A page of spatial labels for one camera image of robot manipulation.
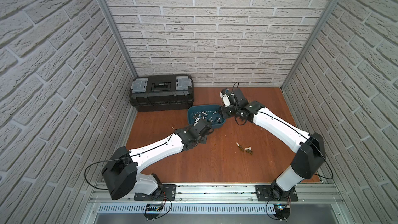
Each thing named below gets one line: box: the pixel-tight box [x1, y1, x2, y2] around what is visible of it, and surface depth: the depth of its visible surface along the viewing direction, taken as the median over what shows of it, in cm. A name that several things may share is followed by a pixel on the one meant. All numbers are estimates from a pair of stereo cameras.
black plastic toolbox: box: [129, 74, 195, 112], surface depth 97 cm
